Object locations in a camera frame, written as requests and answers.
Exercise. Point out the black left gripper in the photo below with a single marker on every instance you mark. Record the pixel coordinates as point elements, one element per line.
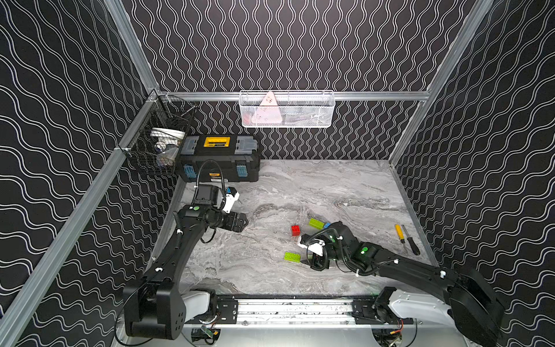
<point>236,220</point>

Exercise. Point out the red lego brick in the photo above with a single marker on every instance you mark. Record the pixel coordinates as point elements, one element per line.
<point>295,231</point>

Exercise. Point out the white roll in basket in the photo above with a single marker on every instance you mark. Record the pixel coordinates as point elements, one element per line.
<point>165,137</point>

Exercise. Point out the black deli toolbox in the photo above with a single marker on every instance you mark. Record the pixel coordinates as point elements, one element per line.
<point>235,158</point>

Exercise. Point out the yellow handled screwdriver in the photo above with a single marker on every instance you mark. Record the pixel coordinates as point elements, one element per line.
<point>400,234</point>

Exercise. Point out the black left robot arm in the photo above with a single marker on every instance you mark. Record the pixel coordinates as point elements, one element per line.
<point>173,269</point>

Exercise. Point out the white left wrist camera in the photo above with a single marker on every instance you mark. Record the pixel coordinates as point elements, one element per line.
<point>231,196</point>

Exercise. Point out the black wire wall basket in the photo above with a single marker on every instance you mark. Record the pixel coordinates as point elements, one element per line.
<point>167,111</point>

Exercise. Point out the pink triangle card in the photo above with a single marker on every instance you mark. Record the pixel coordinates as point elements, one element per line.
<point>268,113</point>

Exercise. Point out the lime green long lego brick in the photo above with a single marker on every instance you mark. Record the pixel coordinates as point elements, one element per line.
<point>292,257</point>

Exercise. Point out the clear plastic wall basket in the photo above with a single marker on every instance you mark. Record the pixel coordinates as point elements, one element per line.
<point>300,109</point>

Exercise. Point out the lime green square lego brick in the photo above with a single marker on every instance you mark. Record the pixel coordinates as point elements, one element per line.
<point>314,223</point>

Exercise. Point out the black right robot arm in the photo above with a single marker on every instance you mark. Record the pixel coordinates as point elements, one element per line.
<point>472,304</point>

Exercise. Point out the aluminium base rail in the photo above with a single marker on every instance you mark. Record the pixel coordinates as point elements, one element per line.
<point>403,309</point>

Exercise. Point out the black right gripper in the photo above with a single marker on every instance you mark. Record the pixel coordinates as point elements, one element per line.
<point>321,237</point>

